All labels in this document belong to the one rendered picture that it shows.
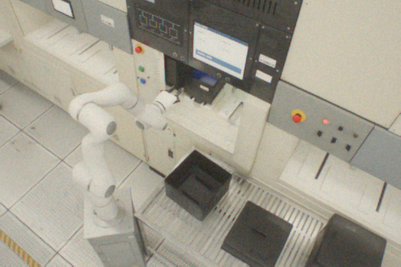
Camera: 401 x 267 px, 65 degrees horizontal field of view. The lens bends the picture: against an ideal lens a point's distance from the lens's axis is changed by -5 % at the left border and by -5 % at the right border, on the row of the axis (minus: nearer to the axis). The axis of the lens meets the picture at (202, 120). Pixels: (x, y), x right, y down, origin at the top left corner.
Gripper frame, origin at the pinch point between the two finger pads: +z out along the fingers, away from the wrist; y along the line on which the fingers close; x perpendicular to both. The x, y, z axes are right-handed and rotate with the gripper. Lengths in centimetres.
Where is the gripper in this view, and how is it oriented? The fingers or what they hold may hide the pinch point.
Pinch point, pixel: (175, 90)
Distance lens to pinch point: 190.3
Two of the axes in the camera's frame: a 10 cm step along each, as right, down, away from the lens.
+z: 5.5, -6.3, 5.6
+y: 8.4, 4.5, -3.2
